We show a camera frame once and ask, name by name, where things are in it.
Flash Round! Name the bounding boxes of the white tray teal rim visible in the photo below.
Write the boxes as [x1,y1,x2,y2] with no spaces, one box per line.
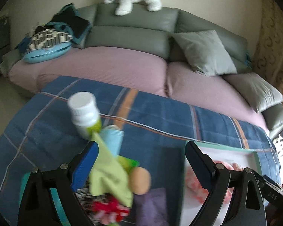
[179,140,265,226]

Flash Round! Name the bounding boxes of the black white leopard scrunchie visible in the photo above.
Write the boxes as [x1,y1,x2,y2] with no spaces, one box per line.
[75,187,102,214]

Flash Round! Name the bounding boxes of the purple wipes packet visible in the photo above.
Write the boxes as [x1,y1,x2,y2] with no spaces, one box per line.
[134,188,169,226]

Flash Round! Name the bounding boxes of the dark teal folded clothes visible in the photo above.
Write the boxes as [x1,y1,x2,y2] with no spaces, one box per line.
[34,3,91,44]

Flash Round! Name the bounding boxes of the blue patterned round cushion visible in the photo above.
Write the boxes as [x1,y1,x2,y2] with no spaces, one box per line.
[23,29,72,63]

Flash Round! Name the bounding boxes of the green microfiber cloth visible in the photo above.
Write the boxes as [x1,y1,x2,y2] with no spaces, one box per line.
[89,133,133,208]

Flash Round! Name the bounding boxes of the pink sofa seat cover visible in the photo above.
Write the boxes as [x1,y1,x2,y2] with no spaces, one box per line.
[1,47,267,130]

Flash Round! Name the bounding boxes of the grey leather sofa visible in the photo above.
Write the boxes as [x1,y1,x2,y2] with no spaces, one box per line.
[14,4,283,137]

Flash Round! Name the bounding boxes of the green tissue pack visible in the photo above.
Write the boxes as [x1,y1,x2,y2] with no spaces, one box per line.
[118,156,139,174]

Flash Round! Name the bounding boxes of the red pink hair tie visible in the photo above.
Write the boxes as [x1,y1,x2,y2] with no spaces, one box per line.
[92,196,131,224]

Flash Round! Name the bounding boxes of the blue plaid blanket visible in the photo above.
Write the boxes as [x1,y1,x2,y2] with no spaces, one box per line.
[0,76,281,225]

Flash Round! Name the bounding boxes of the white pill bottle green label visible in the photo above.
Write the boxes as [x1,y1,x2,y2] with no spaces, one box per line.
[67,92,102,140]

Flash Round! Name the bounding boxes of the grey throw pillow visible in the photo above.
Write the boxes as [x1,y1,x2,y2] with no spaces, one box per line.
[223,73,283,113]
[173,30,237,76]

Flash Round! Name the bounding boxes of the beige round sponge puff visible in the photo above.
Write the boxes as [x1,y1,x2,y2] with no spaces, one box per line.
[129,167,151,195]

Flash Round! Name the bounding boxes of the blue face mask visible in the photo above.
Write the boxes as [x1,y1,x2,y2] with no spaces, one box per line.
[100,125,124,157]

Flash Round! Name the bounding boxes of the pink white fuzzy sock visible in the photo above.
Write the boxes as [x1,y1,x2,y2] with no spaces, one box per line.
[185,160,243,204]

